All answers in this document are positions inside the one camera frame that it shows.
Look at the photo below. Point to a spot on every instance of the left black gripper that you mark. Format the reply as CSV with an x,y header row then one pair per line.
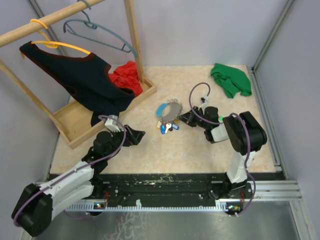
x,y
136,136

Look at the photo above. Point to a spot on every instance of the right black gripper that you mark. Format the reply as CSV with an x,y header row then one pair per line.
x,y
188,118

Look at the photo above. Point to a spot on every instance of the large keyring with blue handle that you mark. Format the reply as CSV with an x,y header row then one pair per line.
x,y
169,111

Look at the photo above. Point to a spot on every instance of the bunch of tagged keys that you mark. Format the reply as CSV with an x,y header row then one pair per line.
x,y
164,128

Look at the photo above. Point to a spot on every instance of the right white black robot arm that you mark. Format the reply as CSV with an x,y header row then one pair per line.
x,y
246,137

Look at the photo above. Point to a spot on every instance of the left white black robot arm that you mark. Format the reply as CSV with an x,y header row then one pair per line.
x,y
38,205

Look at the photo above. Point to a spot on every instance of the green crumpled cloth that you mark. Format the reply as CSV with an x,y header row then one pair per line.
x,y
232,80

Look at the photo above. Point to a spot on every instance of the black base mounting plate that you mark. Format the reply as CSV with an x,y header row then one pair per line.
x,y
275,176

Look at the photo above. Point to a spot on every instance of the red crumpled cloth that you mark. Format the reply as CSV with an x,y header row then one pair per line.
x,y
126,76

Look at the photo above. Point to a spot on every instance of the wooden clothes rack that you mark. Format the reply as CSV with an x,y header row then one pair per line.
x,y
73,120

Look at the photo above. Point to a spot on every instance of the dark navy tank top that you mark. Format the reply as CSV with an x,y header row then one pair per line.
x,y
86,79

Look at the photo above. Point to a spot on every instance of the grey-blue plastic hanger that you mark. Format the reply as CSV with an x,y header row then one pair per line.
x,y
109,25

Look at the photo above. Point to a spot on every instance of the yellow plastic hanger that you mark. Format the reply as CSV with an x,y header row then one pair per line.
x,y
52,44

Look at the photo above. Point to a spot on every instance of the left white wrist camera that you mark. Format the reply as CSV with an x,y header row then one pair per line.
x,y
111,124

